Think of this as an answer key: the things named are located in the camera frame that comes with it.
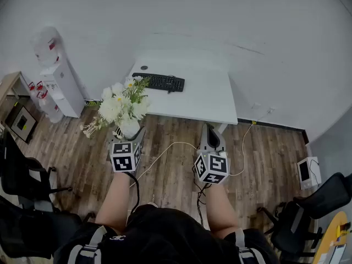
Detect white small monitor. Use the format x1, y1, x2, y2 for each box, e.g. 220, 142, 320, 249
296, 156, 323, 190

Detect wooden cabinet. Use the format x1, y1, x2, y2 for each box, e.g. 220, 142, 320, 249
0, 71, 31, 120

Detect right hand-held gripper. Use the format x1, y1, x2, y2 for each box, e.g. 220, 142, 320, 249
193, 122, 231, 186

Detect white flowers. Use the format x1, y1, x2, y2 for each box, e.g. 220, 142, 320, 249
80, 75, 152, 141

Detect black mesh office chair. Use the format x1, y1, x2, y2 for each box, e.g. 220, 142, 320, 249
256, 172, 352, 264

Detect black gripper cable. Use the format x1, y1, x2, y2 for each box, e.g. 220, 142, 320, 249
195, 174, 213, 228
125, 170, 141, 227

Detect white water dispenser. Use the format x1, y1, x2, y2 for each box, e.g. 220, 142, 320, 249
39, 55, 85, 119

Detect grey backpack strap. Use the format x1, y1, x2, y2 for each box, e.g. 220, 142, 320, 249
234, 228, 267, 264
67, 225, 108, 264

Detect clear dispenser water bottle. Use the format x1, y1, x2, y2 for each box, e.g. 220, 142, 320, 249
33, 26, 62, 68

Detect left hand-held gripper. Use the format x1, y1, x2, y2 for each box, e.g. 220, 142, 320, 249
109, 125, 146, 173

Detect round yellow wooden table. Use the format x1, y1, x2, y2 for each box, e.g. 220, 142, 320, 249
313, 211, 350, 264

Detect person's left forearm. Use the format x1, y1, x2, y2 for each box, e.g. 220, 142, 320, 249
95, 170, 133, 235

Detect white table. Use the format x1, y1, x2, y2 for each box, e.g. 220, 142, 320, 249
125, 33, 239, 135

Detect large clear water jug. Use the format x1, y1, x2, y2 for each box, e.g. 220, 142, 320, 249
36, 90, 64, 124

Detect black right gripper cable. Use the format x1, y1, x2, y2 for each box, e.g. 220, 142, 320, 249
195, 174, 213, 228

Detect black framed box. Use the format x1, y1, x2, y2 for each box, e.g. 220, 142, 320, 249
4, 104, 39, 144

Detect person's black clothing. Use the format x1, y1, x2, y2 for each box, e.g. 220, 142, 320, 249
53, 203, 279, 264

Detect black keyboard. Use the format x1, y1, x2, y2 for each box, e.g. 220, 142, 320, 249
131, 72, 185, 94

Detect white cable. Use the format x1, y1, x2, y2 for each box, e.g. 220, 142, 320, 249
129, 108, 276, 189

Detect person's right forearm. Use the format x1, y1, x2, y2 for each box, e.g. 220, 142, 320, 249
204, 182, 240, 238

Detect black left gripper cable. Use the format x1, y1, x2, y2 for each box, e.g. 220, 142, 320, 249
125, 170, 141, 227

